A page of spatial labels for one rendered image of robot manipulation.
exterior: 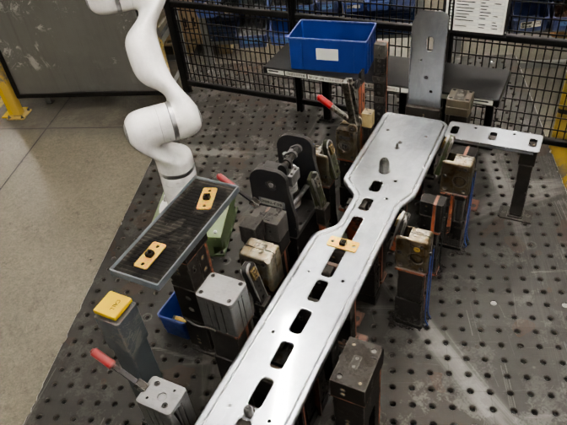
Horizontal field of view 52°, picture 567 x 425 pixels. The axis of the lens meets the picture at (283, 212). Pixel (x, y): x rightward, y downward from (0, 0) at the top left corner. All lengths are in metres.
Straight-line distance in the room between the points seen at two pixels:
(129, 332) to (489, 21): 1.58
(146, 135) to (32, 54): 2.71
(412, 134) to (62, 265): 2.03
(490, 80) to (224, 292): 1.30
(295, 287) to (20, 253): 2.24
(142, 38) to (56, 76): 2.67
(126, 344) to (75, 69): 3.18
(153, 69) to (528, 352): 1.32
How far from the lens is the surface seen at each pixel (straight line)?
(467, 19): 2.25
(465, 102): 2.03
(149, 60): 1.80
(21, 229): 3.62
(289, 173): 1.55
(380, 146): 1.91
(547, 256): 2.03
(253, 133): 2.57
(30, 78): 4.55
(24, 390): 2.83
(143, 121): 1.78
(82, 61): 4.29
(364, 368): 1.28
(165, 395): 1.27
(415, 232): 1.54
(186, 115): 1.79
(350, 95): 1.83
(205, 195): 1.51
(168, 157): 1.85
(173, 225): 1.46
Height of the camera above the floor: 2.10
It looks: 41 degrees down
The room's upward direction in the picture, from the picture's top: 7 degrees counter-clockwise
